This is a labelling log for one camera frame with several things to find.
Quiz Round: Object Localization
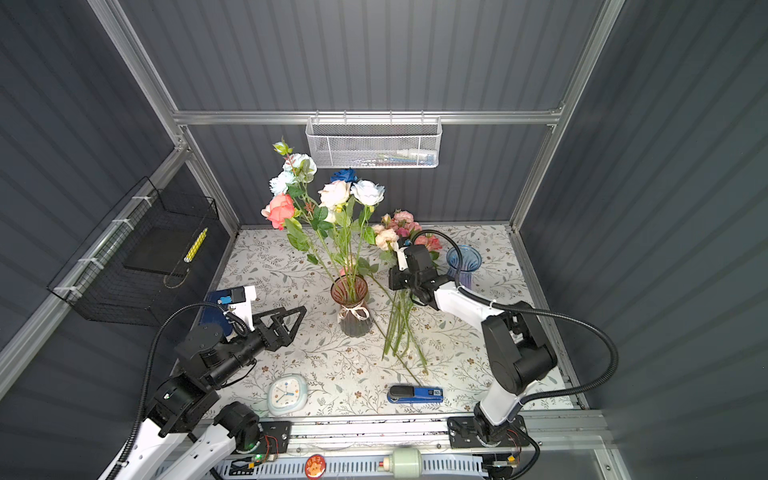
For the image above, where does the blue purple glass vase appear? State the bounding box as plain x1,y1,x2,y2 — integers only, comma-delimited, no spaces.
446,245,482,289

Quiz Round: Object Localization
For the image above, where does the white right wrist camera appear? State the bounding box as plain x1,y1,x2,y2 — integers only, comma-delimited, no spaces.
395,246,408,271

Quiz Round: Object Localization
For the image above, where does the pale green alarm clock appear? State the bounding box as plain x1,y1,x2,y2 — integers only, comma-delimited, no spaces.
267,374,309,416

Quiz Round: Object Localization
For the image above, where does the red glass vase with ribbon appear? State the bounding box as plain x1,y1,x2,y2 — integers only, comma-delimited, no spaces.
330,275,373,338

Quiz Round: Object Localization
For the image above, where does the red round sticker badge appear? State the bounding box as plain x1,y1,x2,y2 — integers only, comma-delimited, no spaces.
304,454,327,480

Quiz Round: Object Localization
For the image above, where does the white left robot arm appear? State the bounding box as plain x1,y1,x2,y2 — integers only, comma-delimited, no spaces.
101,306,307,479

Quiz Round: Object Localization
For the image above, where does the toothpaste tube in basket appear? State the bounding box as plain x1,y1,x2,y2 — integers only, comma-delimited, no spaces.
393,149,439,167

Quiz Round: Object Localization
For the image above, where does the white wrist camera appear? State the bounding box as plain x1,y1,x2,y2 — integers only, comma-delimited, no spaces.
395,246,408,271
216,285,257,331

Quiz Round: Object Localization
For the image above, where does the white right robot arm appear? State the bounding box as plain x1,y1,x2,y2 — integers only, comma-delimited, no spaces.
389,245,557,446

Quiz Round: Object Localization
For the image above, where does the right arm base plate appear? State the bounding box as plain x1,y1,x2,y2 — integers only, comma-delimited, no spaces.
446,416,531,449

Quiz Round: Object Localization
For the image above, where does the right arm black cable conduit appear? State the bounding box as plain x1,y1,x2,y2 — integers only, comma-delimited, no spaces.
410,229,619,406

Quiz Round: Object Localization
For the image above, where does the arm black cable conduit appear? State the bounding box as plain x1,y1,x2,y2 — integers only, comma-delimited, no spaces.
104,301,250,480
410,229,619,406

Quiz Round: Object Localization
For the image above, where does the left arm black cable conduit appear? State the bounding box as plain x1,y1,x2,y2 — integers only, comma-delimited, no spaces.
104,301,250,480

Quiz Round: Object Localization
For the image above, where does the black wire wall basket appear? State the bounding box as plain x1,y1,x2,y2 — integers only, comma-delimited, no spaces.
48,185,229,326

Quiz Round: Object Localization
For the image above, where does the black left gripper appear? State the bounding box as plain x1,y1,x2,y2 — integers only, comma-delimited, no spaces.
211,304,304,391

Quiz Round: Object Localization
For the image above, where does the blue black stapler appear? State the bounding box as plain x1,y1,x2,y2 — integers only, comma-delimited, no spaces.
387,384,444,404

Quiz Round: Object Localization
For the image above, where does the pale green cylinder knob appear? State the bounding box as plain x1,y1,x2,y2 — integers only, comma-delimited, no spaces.
378,448,423,479

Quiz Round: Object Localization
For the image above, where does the white blue flower spray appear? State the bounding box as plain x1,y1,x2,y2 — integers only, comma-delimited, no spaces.
268,140,346,295

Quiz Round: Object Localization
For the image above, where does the coral pink rose stem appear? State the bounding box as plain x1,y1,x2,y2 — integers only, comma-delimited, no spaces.
262,193,344,281

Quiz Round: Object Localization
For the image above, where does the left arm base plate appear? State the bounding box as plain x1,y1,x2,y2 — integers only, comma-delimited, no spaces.
235,421,293,455

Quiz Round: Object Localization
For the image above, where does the blue rose stem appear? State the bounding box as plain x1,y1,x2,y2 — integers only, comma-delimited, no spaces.
330,168,358,184

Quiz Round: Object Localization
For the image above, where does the artificial flower bunch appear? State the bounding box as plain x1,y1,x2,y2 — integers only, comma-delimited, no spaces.
373,210,443,373

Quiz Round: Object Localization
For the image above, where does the yellow black marker pen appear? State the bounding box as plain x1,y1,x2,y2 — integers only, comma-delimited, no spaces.
183,227,208,264

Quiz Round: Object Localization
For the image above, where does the white mesh wall basket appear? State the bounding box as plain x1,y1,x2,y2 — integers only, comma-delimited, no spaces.
305,112,443,169

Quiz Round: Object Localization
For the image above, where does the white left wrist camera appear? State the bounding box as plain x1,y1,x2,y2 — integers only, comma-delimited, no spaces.
216,285,257,331

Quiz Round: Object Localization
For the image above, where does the peach rose stem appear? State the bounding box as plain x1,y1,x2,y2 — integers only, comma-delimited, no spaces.
317,180,355,304

